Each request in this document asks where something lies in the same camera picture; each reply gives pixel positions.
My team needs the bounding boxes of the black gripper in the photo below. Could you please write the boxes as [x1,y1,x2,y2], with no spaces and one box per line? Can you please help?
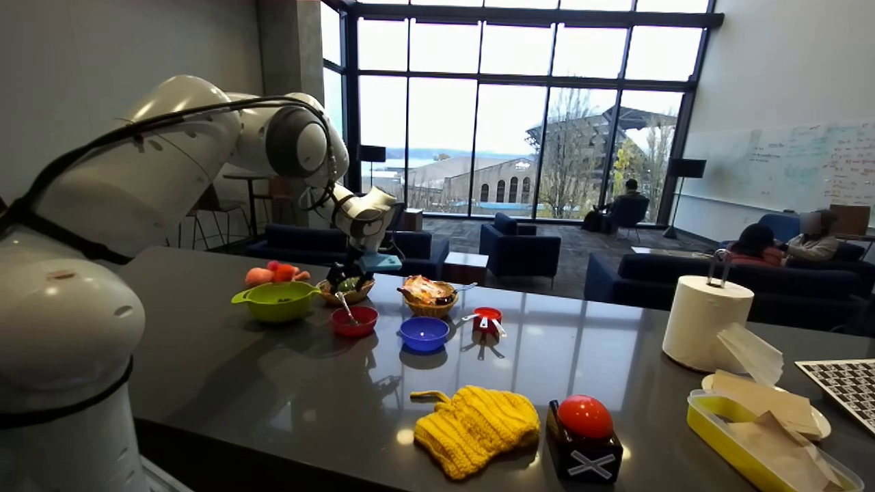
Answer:
[326,249,376,302]

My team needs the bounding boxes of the shallow wicker fruit basket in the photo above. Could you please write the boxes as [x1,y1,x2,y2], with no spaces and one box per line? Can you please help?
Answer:
[313,277,376,310]

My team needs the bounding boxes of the orange plastic bowl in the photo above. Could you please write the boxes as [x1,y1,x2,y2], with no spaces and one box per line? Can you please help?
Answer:
[328,305,380,343]

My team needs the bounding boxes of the green plastic bowl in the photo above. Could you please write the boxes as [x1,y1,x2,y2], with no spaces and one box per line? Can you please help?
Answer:
[230,280,319,328]

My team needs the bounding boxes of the yellow wicker basket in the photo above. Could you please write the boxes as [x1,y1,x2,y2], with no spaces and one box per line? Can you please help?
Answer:
[397,275,461,321]

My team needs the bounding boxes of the blue plastic bowl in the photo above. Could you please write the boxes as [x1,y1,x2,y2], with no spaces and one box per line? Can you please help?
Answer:
[397,314,454,355]

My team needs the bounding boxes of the red plush tomato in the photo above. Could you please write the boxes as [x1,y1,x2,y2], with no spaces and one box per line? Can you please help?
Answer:
[265,260,311,288]

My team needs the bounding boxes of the snack packet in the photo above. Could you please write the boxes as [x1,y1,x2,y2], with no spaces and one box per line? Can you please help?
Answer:
[398,275,460,310]

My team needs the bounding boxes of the long dark blue sofa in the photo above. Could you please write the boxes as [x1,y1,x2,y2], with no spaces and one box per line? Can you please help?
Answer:
[235,225,451,277]

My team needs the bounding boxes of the wooden coffee table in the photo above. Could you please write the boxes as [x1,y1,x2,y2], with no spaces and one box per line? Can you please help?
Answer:
[443,249,491,284]

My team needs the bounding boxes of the wooden bar chairs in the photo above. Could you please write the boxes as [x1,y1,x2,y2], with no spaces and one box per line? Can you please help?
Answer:
[175,176,275,253]

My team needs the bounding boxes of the red measuring cup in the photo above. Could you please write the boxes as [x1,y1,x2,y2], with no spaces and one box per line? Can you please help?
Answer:
[461,306,506,350]

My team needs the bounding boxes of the dark blue armchair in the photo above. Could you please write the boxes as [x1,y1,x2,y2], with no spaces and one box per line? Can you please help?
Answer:
[479,210,562,283]

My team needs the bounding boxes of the yellow knitted cloth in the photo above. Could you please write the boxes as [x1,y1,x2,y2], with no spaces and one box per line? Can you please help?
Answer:
[409,384,544,484]

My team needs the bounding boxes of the person seated by window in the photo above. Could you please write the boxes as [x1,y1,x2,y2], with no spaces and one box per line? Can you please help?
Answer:
[598,178,651,234]

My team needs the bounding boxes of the white paper towel roll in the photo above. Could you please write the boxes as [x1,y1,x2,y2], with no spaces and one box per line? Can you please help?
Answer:
[658,275,758,376]

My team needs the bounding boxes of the black speaker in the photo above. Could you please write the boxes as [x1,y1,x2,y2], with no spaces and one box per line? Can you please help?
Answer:
[667,156,707,180]

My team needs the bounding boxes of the metal paper towel holder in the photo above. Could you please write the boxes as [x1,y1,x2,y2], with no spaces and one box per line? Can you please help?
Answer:
[704,247,736,291]

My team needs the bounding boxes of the yellow plastic container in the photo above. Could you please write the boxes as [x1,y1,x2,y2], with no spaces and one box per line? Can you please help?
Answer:
[684,389,867,492]

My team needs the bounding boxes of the person in red top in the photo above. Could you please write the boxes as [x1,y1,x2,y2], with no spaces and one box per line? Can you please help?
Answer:
[725,219,786,271]

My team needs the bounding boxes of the clear plastic lid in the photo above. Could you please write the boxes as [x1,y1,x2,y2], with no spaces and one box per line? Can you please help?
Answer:
[714,321,785,387]

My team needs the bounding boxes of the bright blue lounge chair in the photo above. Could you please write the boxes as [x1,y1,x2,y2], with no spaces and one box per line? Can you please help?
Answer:
[758,210,803,247]

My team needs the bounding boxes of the dark blue two-seat sofa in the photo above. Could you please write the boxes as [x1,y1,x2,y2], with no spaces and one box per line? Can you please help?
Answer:
[583,253,875,338]

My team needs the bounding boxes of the brown paper napkins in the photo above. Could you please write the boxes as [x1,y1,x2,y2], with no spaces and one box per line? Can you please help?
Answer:
[707,368,844,492]

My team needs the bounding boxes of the person in beige jacket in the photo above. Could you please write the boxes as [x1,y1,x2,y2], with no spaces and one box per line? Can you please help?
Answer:
[782,208,848,266]

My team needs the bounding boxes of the black white checkerboard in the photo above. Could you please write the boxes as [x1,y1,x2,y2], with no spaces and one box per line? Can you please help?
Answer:
[793,355,875,436]

